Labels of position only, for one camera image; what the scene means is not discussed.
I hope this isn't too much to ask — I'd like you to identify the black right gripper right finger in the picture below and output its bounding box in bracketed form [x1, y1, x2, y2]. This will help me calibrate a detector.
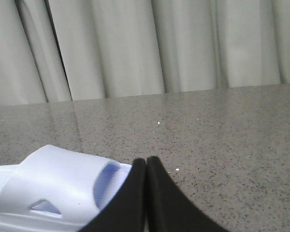
[146, 156, 226, 232]

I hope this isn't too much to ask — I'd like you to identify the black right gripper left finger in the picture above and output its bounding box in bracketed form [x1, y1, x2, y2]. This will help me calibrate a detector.
[81, 158, 145, 232]

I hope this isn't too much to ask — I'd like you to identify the light blue slipper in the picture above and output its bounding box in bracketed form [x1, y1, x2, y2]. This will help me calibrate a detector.
[0, 145, 131, 232]

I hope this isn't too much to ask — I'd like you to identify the pale green curtain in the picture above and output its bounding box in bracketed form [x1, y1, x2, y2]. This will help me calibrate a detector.
[0, 0, 290, 106]

